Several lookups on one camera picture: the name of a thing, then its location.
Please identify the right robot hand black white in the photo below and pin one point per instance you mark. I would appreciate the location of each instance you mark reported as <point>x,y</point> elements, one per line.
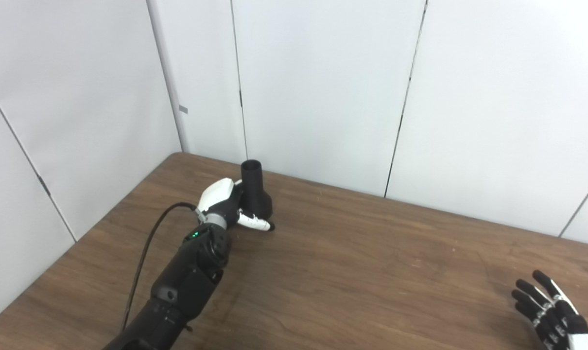
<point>551,316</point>

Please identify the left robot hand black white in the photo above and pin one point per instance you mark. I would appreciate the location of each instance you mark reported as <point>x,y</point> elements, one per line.
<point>218,197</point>

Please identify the black funnel-shaped nozzle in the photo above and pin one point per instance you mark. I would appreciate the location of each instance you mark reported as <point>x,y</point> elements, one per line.
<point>256,194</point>

